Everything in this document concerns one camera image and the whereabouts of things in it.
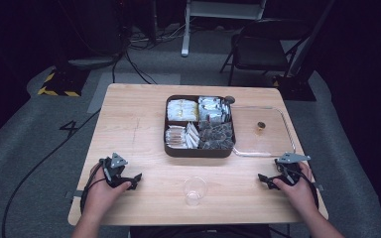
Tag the dark brown compartment box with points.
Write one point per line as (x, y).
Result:
(198, 152)

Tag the clear box lid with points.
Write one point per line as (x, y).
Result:
(274, 142)

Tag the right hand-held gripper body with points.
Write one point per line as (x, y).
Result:
(289, 170)

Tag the white desk frame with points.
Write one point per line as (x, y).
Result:
(186, 29)

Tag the stand base with hazard stripes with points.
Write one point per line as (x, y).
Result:
(63, 84)

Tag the pile of clear wrapped sticks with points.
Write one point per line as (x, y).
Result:
(175, 137)

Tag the black stand base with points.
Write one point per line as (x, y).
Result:
(296, 89)

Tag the person's left hand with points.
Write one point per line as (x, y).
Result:
(101, 198)

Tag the dark round knob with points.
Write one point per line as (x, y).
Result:
(229, 99)

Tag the row of white sachets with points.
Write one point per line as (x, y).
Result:
(191, 135)

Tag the grey tape tab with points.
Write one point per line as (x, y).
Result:
(74, 194)
(319, 186)

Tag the person's dark clothing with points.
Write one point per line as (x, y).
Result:
(198, 232)

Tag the brown lid knob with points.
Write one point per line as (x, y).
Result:
(261, 125)

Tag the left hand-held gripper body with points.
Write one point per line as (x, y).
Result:
(116, 172)

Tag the pile of silver packets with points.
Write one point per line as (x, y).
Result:
(211, 109)

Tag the person's right hand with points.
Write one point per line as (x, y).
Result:
(299, 196)

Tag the pile of yellow-white packets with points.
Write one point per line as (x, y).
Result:
(182, 110)

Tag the black folding chair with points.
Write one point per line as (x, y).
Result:
(261, 49)

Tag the pile of dark tea bags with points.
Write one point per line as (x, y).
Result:
(216, 135)

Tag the clear plastic cup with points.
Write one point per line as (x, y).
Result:
(195, 190)

